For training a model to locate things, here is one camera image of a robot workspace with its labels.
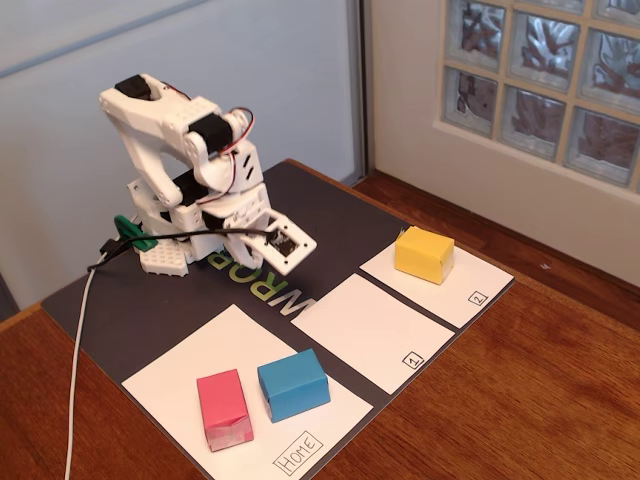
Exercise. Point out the red paper box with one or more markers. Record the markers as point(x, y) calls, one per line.
point(222, 405)

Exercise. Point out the grey metal door frame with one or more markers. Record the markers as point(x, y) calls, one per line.
point(361, 75)

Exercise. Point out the glass block window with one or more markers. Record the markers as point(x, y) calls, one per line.
point(540, 75)

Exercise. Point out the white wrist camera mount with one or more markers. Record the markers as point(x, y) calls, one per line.
point(295, 257)

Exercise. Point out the black mat with WROB print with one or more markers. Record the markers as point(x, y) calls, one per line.
point(325, 210)

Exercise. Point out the white paper sheet marked HOME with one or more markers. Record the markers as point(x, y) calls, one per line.
point(210, 345)

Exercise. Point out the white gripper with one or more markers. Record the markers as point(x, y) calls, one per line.
point(243, 218)

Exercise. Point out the white paper sheet marked 2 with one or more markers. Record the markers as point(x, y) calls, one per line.
point(470, 280)

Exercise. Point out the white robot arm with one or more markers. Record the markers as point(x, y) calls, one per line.
point(145, 130)

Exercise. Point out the blue paper box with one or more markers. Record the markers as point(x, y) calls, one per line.
point(292, 385)

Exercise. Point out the green table clamp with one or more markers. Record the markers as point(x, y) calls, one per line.
point(131, 231)

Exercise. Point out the white paper sheet marked 1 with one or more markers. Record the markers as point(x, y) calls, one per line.
point(370, 325)

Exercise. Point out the yellow paper box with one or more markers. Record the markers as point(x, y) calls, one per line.
point(422, 252)

